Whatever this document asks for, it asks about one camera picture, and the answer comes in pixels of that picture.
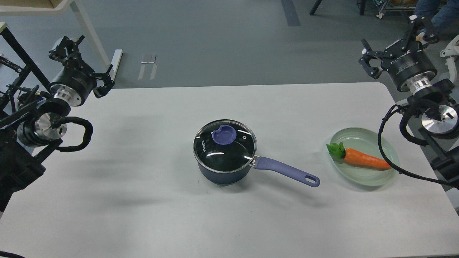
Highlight light green plate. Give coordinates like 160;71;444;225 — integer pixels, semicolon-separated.
330;128;397;187

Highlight black furniture legs background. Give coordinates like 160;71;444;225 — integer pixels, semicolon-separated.
308;0;369;16

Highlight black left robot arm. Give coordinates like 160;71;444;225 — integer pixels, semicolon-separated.
1;35;115;213

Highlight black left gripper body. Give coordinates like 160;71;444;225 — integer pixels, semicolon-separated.
49;59;97;106

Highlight orange toy carrot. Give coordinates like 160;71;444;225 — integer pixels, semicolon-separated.
326;142;391;170

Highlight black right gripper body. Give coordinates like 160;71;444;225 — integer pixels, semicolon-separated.
381;40;437;94

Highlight person legs in jeans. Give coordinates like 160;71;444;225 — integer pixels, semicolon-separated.
413;0;459;33

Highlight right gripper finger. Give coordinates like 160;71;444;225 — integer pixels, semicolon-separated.
407;15;439;45
359;39;389;80

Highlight white office chair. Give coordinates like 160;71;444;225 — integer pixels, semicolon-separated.
439;35;459;84

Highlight black metal rack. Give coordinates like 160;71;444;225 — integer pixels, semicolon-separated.
1;22;51;119

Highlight wheeled metal cart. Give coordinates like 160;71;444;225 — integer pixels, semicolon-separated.
373;0;418;19

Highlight glass pot lid purple knob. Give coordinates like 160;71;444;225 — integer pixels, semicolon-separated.
193;120;257;173

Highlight blue saucepan with purple handle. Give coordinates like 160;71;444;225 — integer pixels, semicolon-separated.
193;119;320;187

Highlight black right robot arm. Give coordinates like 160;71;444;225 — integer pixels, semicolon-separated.
359;15;459;189

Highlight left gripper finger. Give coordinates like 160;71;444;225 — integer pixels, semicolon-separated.
93;64;115;99
49;35;85;63

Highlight white table leg frame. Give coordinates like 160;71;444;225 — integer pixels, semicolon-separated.
0;0;123;80

